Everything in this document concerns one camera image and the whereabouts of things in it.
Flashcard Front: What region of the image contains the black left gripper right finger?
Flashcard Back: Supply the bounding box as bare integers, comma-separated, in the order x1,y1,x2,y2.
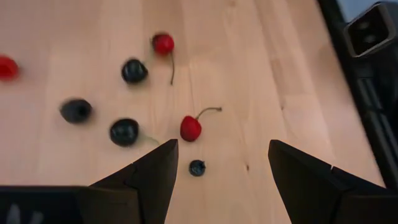
267,139,398,224

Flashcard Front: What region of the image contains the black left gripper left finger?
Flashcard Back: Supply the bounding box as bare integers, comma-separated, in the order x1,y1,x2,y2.
88,138,180,224

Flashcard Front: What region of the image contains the red cherry with long stem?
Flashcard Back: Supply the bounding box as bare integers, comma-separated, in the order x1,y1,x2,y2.
151,32,176,86
179,106,223,143

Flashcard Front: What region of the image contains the black aluminium table frame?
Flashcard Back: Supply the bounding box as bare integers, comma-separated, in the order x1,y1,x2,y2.
317,0,398,190

